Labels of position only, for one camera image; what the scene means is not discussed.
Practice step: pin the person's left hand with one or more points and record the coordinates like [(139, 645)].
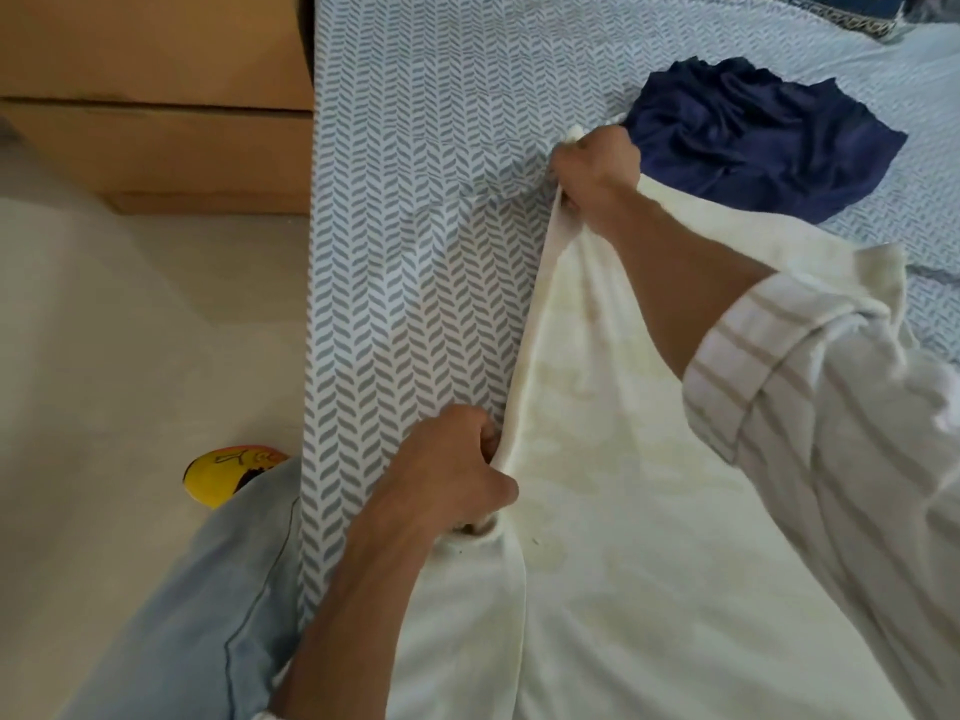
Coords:
[(442, 472)]

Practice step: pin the person's right hand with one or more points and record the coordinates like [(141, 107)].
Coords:
[(596, 172)]

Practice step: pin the person's left fingers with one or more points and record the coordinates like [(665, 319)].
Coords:
[(491, 472)]

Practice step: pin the person's right fingers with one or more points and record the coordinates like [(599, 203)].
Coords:
[(568, 179)]

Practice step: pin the cream white garment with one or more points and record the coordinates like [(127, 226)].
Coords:
[(637, 479)]

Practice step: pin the person's right forearm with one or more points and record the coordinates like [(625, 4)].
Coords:
[(675, 269)]

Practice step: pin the person's left forearm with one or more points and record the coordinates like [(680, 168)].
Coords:
[(352, 622)]

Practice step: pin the herringbone patterned bed sheet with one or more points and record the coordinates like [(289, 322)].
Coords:
[(420, 239)]

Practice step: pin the navy blue garment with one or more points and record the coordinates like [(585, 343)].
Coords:
[(757, 138)]

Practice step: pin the yellow shoe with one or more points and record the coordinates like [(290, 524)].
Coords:
[(229, 472)]

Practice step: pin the light blue jeans leg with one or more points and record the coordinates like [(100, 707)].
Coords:
[(202, 614)]

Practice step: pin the dark blue patterned pillow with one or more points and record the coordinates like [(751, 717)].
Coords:
[(847, 7)]

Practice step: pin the striped white shirt sleeve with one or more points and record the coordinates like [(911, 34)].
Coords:
[(840, 457)]

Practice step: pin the wooden drawer cabinet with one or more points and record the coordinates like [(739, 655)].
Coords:
[(150, 97)]

